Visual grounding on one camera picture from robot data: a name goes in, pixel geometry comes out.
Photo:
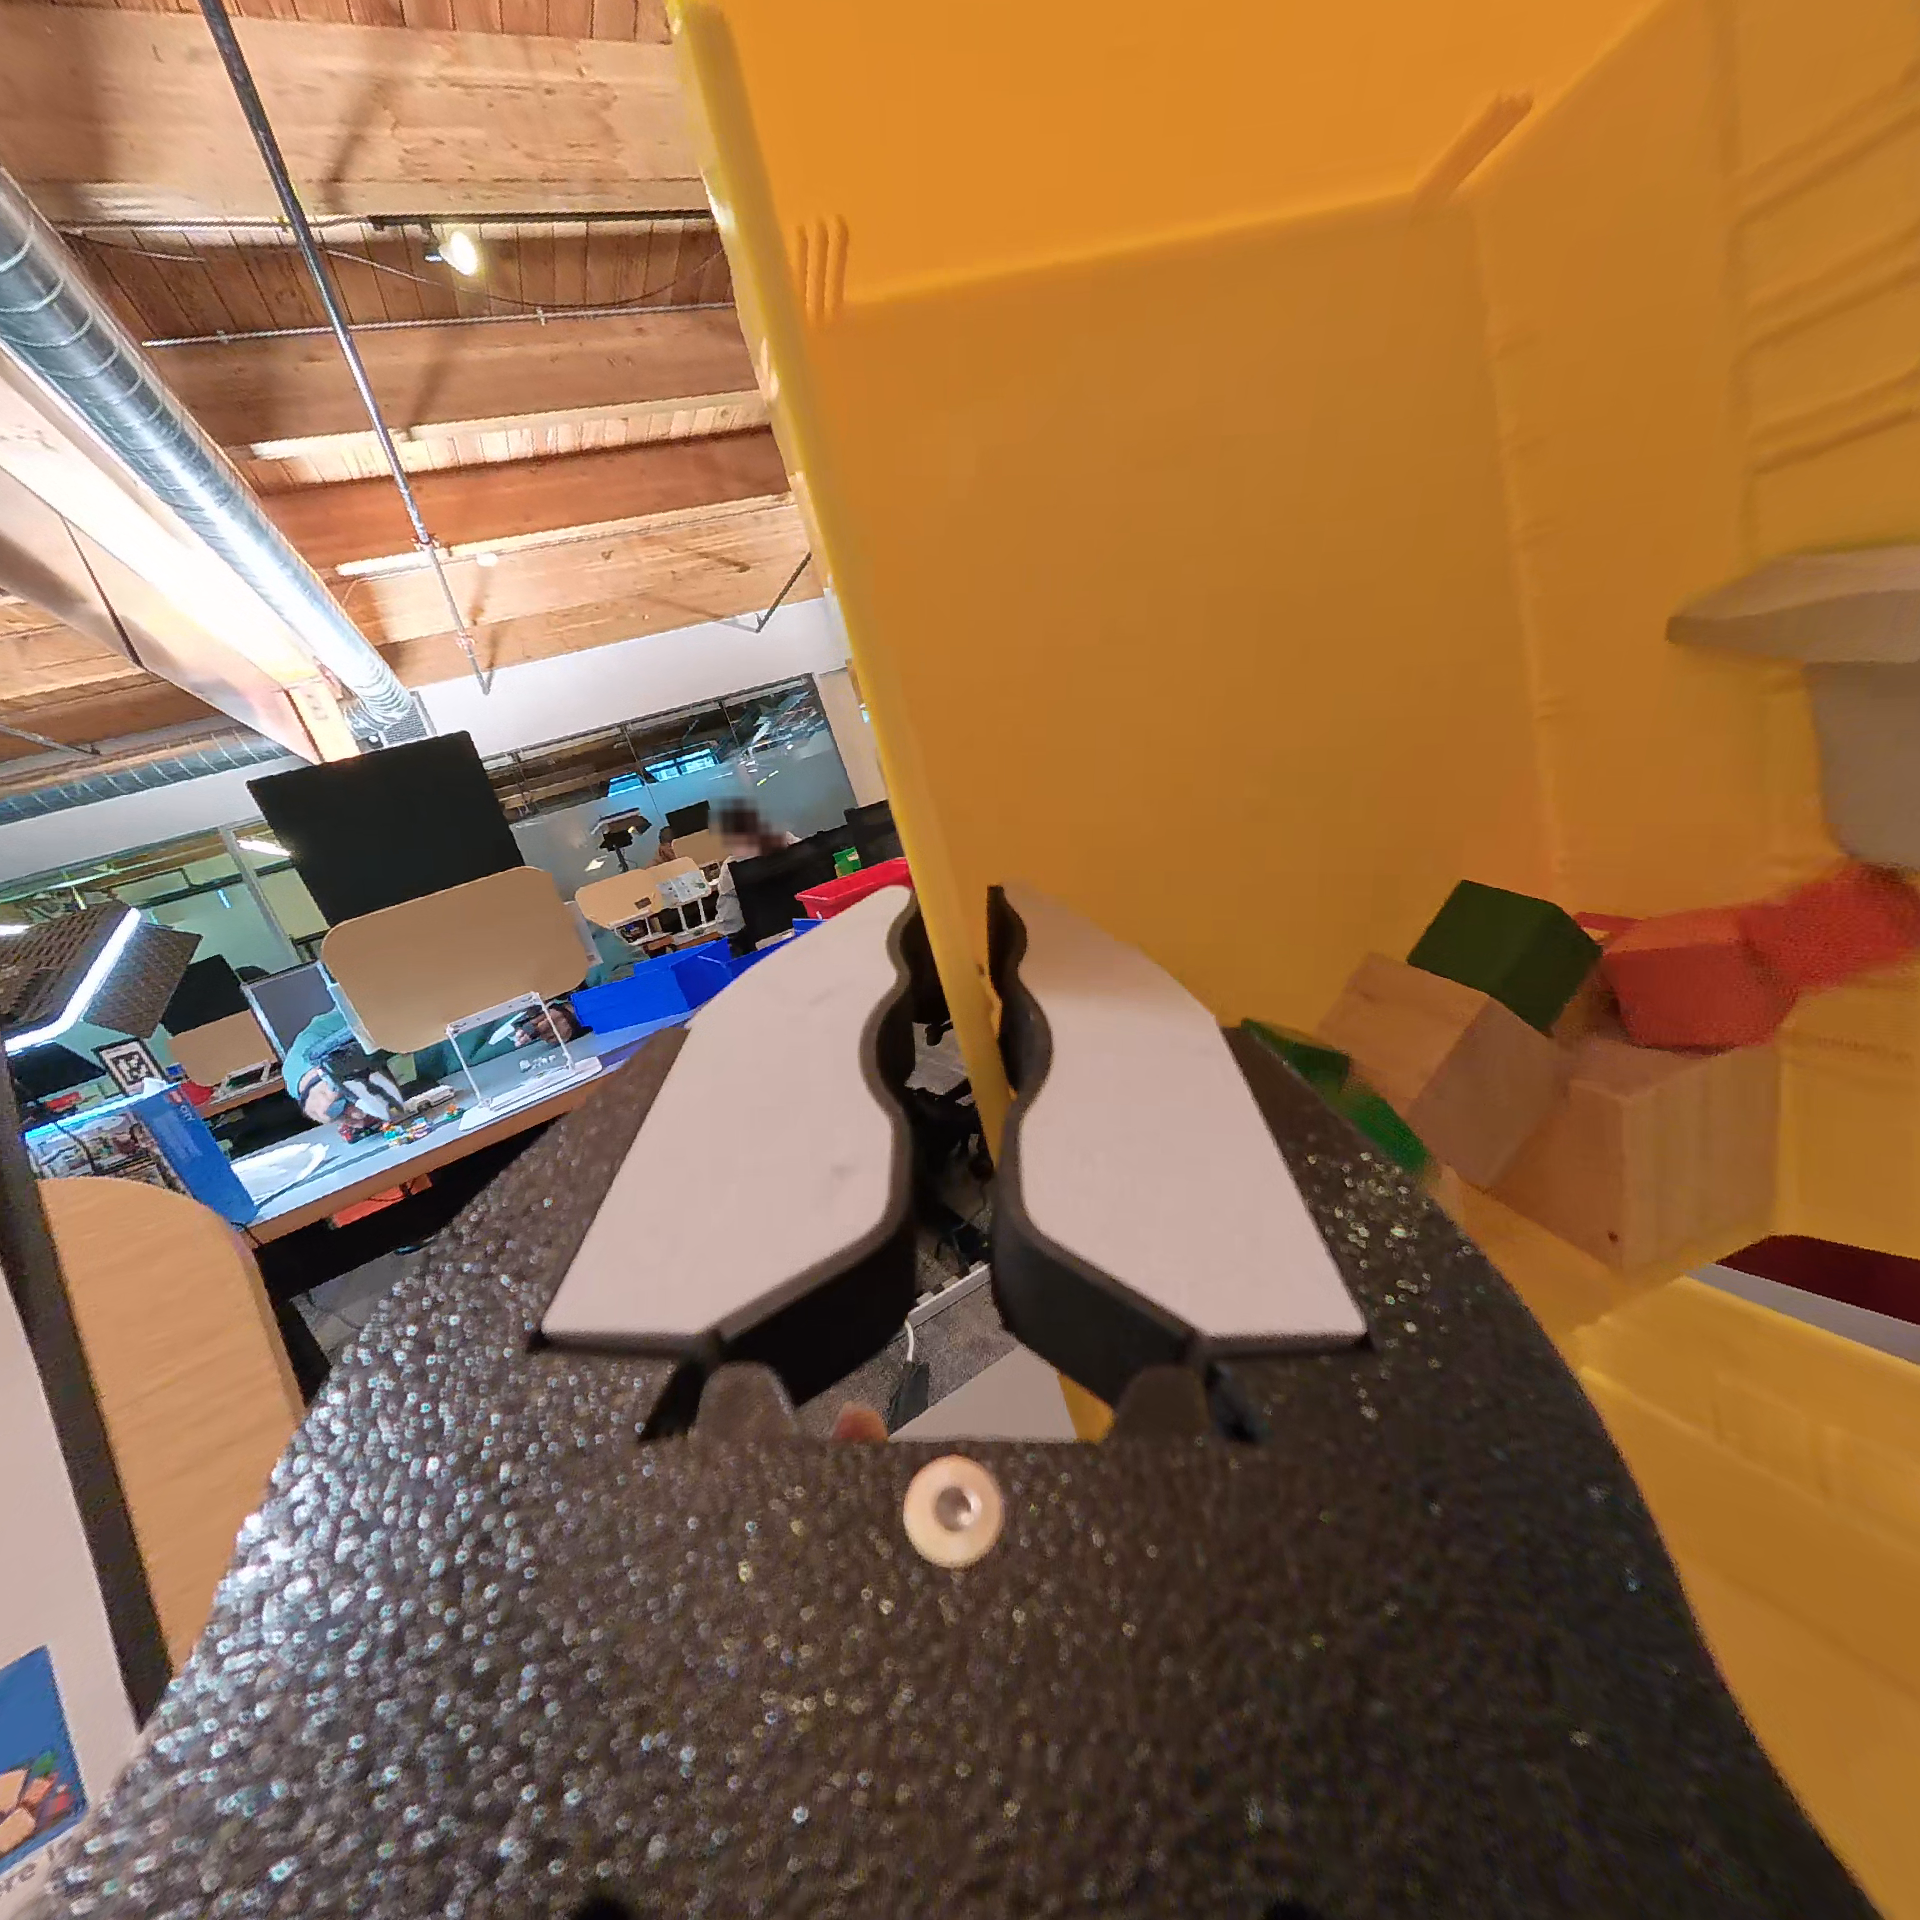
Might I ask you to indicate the clear acrylic sign holder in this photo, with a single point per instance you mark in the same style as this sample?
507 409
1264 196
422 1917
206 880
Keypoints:
517 1060

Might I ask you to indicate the pile of coloured wooden cubes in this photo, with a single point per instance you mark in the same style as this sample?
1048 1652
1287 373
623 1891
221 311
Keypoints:
1651 1156

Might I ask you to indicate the black screen panel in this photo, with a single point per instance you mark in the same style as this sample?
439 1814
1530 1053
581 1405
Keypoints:
382 825

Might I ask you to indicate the red plastic bin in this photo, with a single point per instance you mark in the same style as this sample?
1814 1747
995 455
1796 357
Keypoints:
850 893

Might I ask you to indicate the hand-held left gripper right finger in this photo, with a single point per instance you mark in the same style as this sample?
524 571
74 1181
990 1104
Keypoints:
1155 1141

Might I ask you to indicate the small wooden divider panel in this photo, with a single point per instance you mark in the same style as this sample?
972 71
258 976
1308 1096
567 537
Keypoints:
451 953

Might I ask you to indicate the yellow plastic box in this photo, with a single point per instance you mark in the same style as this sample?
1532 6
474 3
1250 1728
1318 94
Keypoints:
1171 525
1800 1500

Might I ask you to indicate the ceiling spot lamp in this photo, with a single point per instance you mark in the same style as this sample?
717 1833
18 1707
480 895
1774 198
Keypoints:
458 249

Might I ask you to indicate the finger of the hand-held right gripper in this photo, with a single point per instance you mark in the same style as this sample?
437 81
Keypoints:
1830 609

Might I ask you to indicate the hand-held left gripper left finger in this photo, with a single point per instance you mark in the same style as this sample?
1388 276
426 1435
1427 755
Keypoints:
751 1141

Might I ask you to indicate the blue cardboard box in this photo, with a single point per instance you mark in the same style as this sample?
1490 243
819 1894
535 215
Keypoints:
181 1148

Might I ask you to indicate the row of blue bins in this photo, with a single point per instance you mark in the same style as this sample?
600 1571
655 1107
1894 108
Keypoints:
662 990

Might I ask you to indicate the white board with sticker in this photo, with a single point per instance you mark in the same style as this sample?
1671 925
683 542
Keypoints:
45 1576

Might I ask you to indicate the thin black ceiling pipe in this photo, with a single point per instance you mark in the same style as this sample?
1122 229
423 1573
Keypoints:
346 345

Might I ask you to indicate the lit studio light panel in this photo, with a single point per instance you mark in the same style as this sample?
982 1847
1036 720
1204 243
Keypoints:
90 968

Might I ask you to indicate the grey computer monitor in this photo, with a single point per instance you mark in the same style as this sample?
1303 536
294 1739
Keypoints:
288 1008

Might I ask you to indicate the black camera tripod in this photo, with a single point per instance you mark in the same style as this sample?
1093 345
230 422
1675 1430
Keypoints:
620 839

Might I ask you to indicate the silver ventilation duct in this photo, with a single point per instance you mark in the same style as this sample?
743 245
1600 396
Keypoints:
150 435

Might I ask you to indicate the large wooden divider panel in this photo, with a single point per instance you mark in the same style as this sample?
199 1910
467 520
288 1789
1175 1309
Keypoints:
166 1382

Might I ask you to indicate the long wooden work table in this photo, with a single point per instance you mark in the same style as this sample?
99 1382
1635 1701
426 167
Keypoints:
390 1161

